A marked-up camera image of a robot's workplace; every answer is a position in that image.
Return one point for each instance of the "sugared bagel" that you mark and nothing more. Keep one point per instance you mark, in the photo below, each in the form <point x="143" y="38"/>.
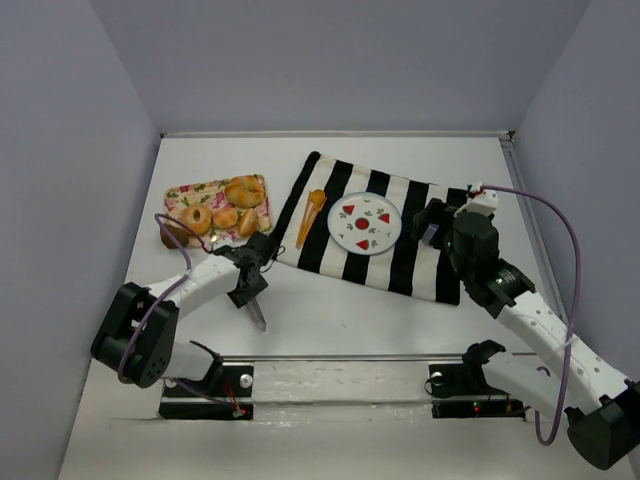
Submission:
<point x="198" y="217"/>

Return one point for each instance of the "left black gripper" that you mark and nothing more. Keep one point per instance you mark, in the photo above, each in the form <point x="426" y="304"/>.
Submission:
<point x="249" y="288"/>

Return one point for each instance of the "glossy oval bun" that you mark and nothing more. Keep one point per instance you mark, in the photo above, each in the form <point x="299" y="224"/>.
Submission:
<point x="248" y="223"/>

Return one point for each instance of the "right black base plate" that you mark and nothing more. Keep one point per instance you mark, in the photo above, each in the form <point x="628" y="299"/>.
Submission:
<point x="459" y="391"/>

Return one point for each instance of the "dark brown chocolate bread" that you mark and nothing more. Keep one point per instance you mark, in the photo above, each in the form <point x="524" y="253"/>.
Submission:
<point x="173" y="237"/>

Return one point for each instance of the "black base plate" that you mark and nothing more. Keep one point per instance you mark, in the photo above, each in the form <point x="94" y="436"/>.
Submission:
<point x="459" y="391"/>
<point x="230" y="399"/>

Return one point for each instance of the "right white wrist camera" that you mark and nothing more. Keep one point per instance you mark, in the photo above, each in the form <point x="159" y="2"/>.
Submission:
<point x="481" y="200"/>

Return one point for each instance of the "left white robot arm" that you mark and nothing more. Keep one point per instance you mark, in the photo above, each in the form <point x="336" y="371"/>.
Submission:
<point x="137" y="337"/>

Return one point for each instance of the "watermelon pattern plate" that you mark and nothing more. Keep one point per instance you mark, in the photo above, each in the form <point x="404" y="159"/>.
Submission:
<point x="364" y="223"/>

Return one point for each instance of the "small round bun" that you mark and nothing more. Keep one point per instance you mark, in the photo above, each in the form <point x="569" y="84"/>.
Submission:
<point x="225" y="218"/>

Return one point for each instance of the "metal table rail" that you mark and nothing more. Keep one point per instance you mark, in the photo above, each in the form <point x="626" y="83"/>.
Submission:
<point x="501" y="135"/>

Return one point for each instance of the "black white striped cloth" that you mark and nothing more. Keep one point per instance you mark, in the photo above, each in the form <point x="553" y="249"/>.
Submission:
<point x="409" y="268"/>

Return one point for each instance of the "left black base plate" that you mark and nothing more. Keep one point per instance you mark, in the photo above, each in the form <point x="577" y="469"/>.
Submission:
<point x="230" y="399"/>

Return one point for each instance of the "orange plastic spoon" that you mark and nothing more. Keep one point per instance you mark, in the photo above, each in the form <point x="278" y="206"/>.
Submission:
<point x="319" y="195"/>

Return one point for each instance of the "large twisted bread roll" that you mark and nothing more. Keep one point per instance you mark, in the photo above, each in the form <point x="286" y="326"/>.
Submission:
<point x="245" y="191"/>

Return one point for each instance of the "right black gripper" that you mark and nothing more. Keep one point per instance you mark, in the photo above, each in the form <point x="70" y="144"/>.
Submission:
<point x="432" y="220"/>

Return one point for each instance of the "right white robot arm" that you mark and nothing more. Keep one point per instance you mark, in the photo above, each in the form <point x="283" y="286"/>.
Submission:
<point x="598" y="404"/>

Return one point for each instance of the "floral serving tray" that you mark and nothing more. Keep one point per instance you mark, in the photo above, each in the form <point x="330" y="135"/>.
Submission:
<point x="212" y="194"/>

